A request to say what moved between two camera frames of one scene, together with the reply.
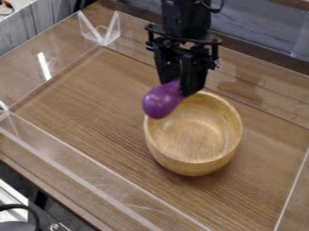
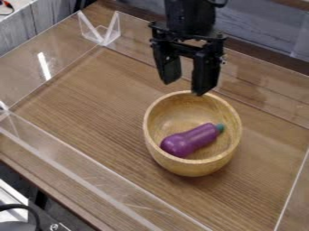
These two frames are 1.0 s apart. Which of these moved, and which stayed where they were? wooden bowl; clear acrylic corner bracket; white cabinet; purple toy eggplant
Moved: purple toy eggplant
Stayed: wooden bowl; white cabinet; clear acrylic corner bracket
